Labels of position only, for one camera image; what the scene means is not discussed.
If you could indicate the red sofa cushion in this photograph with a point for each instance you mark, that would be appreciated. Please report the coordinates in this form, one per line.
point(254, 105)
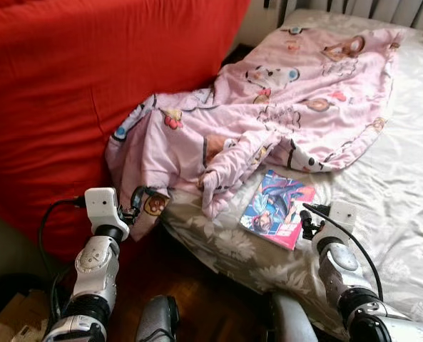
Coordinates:
point(90, 85)

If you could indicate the anime cover book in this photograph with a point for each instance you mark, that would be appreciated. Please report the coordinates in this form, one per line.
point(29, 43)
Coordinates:
point(275, 206)

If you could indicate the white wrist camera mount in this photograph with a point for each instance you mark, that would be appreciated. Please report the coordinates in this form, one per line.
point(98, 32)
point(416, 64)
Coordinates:
point(342, 216)
point(102, 206)

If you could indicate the pink cartoon print blanket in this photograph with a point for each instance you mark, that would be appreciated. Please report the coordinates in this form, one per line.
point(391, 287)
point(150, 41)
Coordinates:
point(304, 92)

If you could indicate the grey pleated curtain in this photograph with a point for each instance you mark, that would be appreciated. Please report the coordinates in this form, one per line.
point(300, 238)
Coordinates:
point(382, 8)

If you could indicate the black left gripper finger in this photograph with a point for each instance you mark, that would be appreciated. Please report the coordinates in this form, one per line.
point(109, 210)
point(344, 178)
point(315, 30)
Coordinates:
point(145, 191)

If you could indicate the brown cardboard box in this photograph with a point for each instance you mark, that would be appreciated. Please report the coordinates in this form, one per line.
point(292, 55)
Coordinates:
point(11, 320)

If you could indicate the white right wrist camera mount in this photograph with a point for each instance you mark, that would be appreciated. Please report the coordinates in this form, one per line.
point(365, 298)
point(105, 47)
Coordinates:
point(342, 216)

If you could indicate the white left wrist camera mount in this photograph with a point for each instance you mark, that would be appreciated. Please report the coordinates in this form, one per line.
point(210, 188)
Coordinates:
point(102, 206)

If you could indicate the grey robot right leg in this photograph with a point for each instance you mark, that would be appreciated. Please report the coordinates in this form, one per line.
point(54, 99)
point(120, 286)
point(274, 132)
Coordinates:
point(289, 320)

